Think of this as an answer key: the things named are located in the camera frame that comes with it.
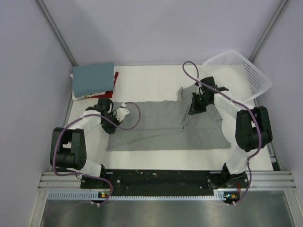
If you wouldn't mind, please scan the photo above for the folded blue t-shirt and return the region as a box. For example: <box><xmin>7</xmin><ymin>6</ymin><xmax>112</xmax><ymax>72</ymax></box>
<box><xmin>72</xmin><ymin>62</ymin><xmax>116</xmax><ymax>98</ymax></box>

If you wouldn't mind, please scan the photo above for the corner aluminium post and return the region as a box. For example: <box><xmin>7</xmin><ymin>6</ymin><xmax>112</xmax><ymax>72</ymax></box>
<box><xmin>34</xmin><ymin>0</ymin><xmax>78</xmax><ymax>66</ymax></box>
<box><xmin>249</xmin><ymin>0</ymin><xmax>290</xmax><ymax>63</ymax></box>

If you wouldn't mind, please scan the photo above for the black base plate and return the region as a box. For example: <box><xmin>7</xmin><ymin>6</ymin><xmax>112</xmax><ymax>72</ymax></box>
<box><xmin>80</xmin><ymin>169</ymin><xmax>249</xmax><ymax>196</ymax></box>

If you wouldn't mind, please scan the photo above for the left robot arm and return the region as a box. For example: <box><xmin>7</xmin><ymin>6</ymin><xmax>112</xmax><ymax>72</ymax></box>
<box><xmin>50</xmin><ymin>98</ymin><xmax>129</xmax><ymax>188</ymax></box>

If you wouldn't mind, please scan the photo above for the left corner aluminium post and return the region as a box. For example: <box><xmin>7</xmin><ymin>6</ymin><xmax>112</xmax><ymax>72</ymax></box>
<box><xmin>34</xmin><ymin>0</ymin><xmax>78</xmax><ymax>66</ymax></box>

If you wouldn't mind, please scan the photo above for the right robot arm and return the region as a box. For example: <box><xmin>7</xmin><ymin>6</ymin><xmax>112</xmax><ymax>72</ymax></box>
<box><xmin>188</xmin><ymin>77</ymin><xmax>273</xmax><ymax>189</ymax></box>

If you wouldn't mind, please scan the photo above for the right corner aluminium post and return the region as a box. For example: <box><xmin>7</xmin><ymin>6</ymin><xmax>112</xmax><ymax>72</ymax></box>
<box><xmin>249</xmin><ymin>0</ymin><xmax>290</xmax><ymax>63</ymax></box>

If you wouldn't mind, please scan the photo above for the white plastic basket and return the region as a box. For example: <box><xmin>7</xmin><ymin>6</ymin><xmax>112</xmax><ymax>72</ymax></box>
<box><xmin>203</xmin><ymin>50</ymin><xmax>273</xmax><ymax>103</ymax></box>

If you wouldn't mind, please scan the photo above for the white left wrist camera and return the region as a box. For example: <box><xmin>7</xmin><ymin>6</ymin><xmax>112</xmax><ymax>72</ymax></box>
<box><xmin>115</xmin><ymin>103</ymin><xmax>130</xmax><ymax>122</ymax></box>

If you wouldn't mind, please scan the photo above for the slotted cable duct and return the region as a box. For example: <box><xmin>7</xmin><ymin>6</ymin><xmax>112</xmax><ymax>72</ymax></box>
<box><xmin>48</xmin><ymin>190</ymin><xmax>239</xmax><ymax>201</ymax></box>

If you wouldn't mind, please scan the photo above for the grey t-shirt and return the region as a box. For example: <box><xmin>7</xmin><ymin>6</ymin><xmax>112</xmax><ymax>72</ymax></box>
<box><xmin>107</xmin><ymin>85</ymin><xmax>231</xmax><ymax>151</ymax></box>

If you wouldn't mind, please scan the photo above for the folded red t-shirt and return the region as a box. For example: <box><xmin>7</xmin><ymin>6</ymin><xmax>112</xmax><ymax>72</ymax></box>
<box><xmin>90</xmin><ymin>72</ymin><xmax>119</xmax><ymax>98</ymax></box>

